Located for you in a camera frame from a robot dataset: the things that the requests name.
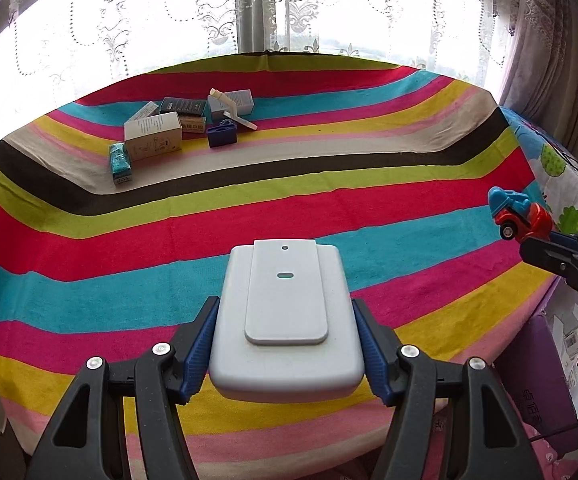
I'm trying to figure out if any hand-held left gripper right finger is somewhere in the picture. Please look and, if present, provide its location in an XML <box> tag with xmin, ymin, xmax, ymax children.
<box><xmin>353</xmin><ymin>299</ymin><xmax>540</xmax><ymax>480</ymax></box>

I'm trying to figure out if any purple cardboard box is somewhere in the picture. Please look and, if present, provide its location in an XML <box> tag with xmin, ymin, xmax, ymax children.
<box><xmin>492</xmin><ymin>275</ymin><xmax>578</xmax><ymax>456</ymax></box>

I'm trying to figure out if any red toy car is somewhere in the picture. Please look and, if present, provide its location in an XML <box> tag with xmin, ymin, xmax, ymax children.
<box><xmin>494</xmin><ymin>203</ymin><xmax>554</xmax><ymax>242</ymax></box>

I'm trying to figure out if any small dark blue box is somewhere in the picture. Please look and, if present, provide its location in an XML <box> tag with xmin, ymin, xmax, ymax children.
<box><xmin>207</xmin><ymin>121</ymin><xmax>238</xmax><ymax>149</ymax></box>

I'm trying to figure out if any mauve drape curtain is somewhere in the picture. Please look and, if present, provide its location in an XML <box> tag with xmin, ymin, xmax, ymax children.
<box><xmin>494</xmin><ymin>0</ymin><xmax>578</xmax><ymax>171</ymax></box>

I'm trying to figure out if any teal patterned box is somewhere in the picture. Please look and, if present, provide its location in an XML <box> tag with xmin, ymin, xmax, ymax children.
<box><xmin>108</xmin><ymin>142</ymin><xmax>134</xmax><ymax>187</ymax></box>

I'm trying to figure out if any grey white box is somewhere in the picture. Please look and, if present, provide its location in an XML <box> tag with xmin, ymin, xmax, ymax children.
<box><xmin>207</xmin><ymin>89</ymin><xmax>255</xmax><ymax>122</ymax></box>

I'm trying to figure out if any white plastic case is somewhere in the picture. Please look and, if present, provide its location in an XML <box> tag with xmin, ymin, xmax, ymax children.
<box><xmin>209</xmin><ymin>239</ymin><xmax>366</xmax><ymax>404</ymax></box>

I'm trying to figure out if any brown gold box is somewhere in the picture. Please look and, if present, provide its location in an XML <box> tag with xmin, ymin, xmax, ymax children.
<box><xmin>178</xmin><ymin>114</ymin><xmax>207</xmax><ymax>134</ymax></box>

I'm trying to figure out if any beige cardboard box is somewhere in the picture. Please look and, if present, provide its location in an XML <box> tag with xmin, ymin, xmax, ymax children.
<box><xmin>123</xmin><ymin>111</ymin><xmax>184</xmax><ymax>162</ymax></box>

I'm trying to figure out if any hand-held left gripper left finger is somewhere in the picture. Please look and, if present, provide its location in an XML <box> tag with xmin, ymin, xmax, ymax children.
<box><xmin>26</xmin><ymin>296</ymin><xmax>221</xmax><ymax>480</ymax></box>

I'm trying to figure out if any blue plastic toy piece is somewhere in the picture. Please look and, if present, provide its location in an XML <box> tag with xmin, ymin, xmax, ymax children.
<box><xmin>488</xmin><ymin>186</ymin><xmax>532</xmax><ymax>218</ymax></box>

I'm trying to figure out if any black cable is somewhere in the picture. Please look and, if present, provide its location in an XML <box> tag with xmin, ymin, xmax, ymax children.
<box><xmin>529</xmin><ymin>405</ymin><xmax>578</xmax><ymax>446</ymax></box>

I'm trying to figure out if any cream plastic scoop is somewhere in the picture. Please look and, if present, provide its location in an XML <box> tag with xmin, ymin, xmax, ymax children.
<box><xmin>209</xmin><ymin>87</ymin><xmax>259</xmax><ymax>131</ymax></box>

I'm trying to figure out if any white lace curtain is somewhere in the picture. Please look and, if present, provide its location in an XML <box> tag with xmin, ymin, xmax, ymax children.
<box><xmin>0</xmin><ymin>0</ymin><xmax>578</xmax><ymax>131</ymax></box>

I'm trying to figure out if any striped colourful blanket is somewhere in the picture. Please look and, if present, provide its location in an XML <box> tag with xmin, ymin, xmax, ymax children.
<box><xmin>0</xmin><ymin>51</ymin><xmax>565</xmax><ymax>480</ymax></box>

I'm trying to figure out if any slim white printed box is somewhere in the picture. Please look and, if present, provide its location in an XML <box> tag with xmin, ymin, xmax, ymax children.
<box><xmin>125</xmin><ymin>101</ymin><xmax>161</xmax><ymax>123</ymax></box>

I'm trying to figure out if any cartoon printed cloth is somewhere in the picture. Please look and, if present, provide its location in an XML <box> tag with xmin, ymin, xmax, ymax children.
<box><xmin>499</xmin><ymin>105</ymin><xmax>578</xmax><ymax>241</ymax></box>

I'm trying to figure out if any black printed box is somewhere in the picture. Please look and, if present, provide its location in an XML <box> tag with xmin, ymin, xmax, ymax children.
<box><xmin>160</xmin><ymin>96</ymin><xmax>207</xmax><ymax>116</ymax></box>

